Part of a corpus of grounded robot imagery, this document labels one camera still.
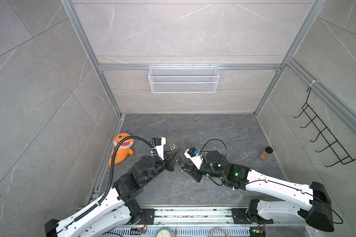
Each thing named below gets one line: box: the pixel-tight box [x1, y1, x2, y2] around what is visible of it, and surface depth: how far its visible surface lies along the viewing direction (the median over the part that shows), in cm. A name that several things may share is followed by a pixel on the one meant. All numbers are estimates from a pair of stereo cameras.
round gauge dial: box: [155, 227, 174, 237], surface depth 67 cm
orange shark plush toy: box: [109, 132, 134, 168], surface depth 94 cm
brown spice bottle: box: [258, 146, 274, 161], surface depth 91 cm
